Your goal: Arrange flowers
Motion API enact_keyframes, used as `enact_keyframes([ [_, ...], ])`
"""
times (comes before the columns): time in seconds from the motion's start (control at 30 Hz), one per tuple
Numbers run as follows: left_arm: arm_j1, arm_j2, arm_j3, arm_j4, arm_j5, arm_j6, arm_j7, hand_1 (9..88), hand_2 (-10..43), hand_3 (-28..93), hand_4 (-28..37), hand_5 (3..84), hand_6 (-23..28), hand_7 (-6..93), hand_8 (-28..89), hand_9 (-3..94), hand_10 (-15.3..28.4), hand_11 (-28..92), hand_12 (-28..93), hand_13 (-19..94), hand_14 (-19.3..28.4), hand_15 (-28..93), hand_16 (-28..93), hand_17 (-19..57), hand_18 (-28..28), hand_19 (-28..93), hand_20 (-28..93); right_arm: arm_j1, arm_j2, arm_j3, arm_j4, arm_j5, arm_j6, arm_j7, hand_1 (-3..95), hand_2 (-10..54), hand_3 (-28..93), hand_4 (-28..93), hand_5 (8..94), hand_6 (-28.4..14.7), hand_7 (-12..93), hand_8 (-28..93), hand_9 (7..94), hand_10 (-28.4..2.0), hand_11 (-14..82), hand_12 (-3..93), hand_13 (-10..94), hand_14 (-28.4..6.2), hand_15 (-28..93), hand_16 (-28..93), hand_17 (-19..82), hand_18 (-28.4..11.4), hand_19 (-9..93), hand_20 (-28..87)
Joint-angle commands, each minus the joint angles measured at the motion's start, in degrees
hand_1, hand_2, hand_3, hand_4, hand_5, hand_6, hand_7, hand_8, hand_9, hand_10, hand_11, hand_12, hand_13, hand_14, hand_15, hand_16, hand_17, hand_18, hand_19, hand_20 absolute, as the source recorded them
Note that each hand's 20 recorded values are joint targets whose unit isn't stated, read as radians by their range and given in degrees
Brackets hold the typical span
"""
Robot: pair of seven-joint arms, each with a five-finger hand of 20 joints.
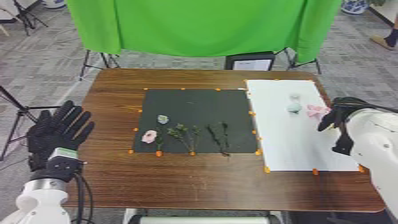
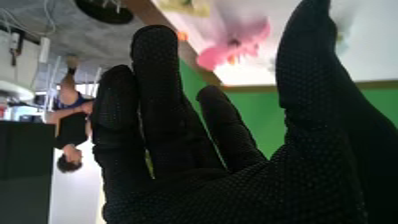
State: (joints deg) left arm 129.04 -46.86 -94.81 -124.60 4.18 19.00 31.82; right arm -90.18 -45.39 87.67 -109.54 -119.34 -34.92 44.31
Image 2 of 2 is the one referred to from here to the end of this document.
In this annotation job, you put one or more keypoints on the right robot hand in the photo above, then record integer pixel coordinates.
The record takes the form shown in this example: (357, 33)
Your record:
(238, 193)

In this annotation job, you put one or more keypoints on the person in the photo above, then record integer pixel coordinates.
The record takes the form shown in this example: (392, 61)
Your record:
(72, 130)

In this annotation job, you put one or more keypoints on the black cabinet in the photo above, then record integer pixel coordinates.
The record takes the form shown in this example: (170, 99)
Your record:
(24, 166)

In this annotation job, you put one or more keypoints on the pink flower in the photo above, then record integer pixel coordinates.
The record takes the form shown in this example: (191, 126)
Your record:
(216, 56)

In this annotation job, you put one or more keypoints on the white sheet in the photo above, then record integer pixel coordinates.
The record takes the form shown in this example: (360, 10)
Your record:
(374, 40)

